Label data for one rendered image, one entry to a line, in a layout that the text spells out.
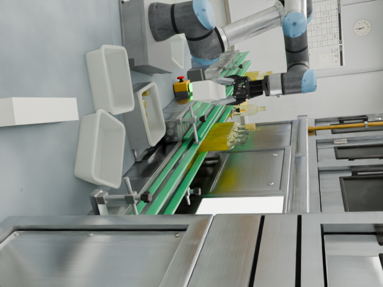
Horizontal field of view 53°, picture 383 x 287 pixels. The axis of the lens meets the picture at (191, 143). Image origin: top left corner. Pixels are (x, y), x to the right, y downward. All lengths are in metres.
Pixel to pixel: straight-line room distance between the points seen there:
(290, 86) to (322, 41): 6.20
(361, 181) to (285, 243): 1.05
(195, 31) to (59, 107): 0.69
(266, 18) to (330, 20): 5.82
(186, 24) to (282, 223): 1.01
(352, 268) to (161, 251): 0.31
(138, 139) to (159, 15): 0.48
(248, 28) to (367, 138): 0.82
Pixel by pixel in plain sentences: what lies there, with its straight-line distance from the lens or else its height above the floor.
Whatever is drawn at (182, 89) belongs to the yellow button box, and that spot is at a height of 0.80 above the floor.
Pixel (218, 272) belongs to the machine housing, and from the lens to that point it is 0.61.
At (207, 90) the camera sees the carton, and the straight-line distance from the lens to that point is 1.29.
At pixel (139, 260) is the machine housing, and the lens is 0.70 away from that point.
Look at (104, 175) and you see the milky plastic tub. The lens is 1.30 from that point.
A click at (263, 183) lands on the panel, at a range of 1.60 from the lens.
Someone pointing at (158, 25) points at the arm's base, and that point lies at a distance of 1.56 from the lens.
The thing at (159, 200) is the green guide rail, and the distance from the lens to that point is 1.24.
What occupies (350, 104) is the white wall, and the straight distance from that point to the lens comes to 7.82.
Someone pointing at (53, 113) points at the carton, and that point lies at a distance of 1.04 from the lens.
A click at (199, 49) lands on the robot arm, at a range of 1.59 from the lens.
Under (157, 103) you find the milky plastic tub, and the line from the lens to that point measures 1.59.
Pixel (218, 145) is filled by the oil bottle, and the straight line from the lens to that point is 1.70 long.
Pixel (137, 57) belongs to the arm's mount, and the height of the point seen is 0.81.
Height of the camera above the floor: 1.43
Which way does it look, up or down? 18 degrees down
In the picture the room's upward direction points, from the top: 86 degrees clockwise
